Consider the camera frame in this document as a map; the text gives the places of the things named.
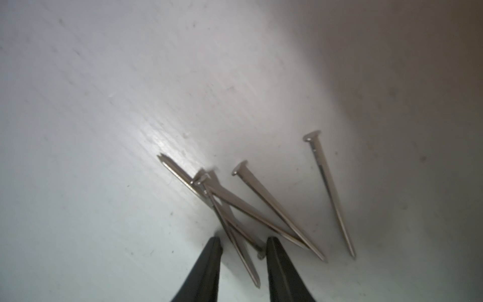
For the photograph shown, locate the steel nail wide head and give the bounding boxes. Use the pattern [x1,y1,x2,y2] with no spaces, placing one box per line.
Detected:
[231,161,328,263]

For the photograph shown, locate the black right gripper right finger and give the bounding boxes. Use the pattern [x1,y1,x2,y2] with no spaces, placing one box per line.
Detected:
[266,237,316,302]

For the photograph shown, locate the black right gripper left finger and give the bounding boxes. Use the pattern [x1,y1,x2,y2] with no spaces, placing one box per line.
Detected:
[172,237,223,302]

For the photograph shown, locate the steel nail crossing long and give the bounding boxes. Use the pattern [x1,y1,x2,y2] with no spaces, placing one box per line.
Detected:
[156,152,267,260]

